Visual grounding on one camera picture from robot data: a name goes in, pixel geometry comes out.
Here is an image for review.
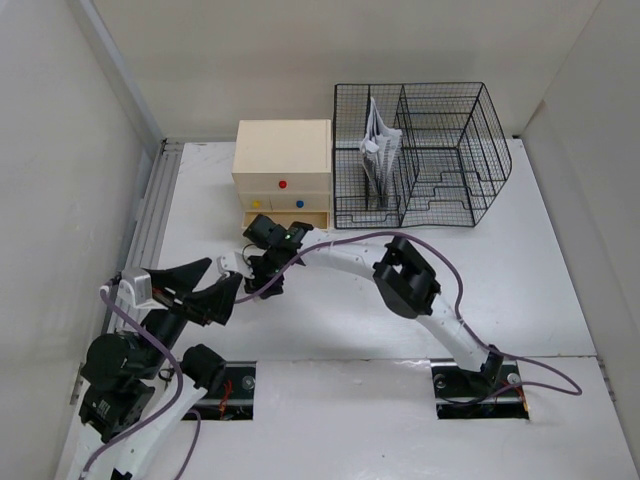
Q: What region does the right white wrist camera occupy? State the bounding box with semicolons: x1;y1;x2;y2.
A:
216;251;254;279

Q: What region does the black wire mesh organizer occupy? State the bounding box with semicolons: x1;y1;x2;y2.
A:
332;82;512;230

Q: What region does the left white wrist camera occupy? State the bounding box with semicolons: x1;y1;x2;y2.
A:
100;267;154;309

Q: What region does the aluminium rail frame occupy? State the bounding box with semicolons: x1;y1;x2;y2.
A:
69;137;184;401

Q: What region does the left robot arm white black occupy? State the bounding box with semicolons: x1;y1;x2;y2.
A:
67;258;243;479

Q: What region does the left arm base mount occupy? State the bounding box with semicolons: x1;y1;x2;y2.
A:
193;362;257;421

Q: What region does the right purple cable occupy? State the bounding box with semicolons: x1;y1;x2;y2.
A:
234;232;584;401

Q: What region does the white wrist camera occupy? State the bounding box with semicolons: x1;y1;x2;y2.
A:
216;251;254;279
100;267;154;309

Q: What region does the cream wooden drawer cabinet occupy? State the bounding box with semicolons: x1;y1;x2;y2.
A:
232;119;332;213

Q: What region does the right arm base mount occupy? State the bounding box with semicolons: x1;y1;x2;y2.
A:
431;360;529;420

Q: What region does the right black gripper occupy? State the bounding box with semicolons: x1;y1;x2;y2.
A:
239;247;285;300

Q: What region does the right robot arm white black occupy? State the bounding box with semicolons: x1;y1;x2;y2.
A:
243;214;503;394

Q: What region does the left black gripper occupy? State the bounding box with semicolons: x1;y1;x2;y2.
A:
138;256;242;377

